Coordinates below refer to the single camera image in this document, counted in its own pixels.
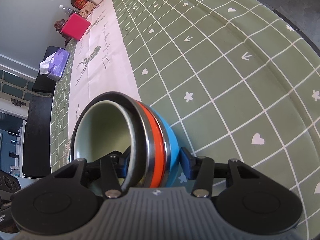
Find blue steel bowl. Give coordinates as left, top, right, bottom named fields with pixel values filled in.
left=149, top=107, right=180, bottom=187

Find orange steel bowl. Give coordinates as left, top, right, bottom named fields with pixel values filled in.
left=69, top=91, right=172, bottom=197

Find green ceramic bowl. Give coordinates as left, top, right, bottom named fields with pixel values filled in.
left=72, top=100, right=145, bottom=191

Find clear glass plate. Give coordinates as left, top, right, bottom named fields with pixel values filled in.
left=63, top=138, right=72, bottom=165

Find near left black chair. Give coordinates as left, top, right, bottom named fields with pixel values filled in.
left=22, top=96, right=53, bottom=179

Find black chair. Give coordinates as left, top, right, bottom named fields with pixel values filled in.
left=22, top=96, right=53, bottom=179
left=32, top=46, right=63, bottom=94

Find white drawer cabinet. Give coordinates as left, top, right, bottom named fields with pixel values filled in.
left=0, top=112, right=23, bottom=174

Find green checked tablecloth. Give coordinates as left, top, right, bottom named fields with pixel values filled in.
left=50, top=0, right=319, bottom=239

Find white glass panel door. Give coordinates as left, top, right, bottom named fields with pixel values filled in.
left=0, top=69, right=52, bottom=120

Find pink deer table runner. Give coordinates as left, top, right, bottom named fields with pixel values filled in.
left=68, top=0, right=141, bottom=135

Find far left black chair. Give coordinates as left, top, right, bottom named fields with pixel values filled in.
left=32, top=46, right=63, bottom=94

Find purple tissue pack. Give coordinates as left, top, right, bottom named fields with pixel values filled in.
left=39, top=48, right=70, bottom=81

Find pink square box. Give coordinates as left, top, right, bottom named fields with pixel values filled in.
left=61, top=13, right=91, bottom=41

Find brown figurine jar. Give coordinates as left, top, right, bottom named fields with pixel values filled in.
left=54, top=19, right=71, bottom=46

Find beige patterned small box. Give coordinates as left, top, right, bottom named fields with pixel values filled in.
left=79, top=1, right=97, bottom=18

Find clear water bottle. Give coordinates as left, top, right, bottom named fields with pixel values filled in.
left=59, top=4, right=75, bottom=17

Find brown liquor bottle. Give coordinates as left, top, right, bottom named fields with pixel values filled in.
left=71, top=0, right=89, bottom=10

